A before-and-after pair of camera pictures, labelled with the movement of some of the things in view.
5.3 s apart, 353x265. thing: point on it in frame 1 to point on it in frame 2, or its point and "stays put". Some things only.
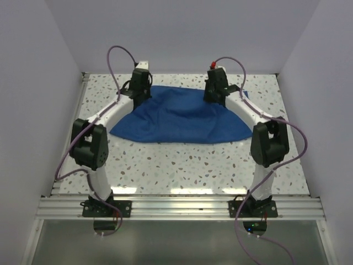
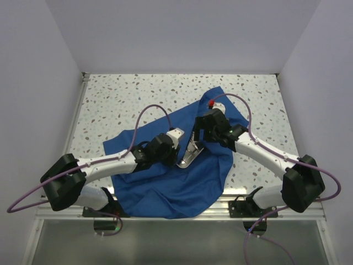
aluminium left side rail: [54, 190] stays put
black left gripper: [148, 95] to [173, 157]
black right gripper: [206, 97] to [201, 123]
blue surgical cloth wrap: [179, 115] to [196, 190]
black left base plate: [94, 208] stays put
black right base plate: [252, 208] stays put
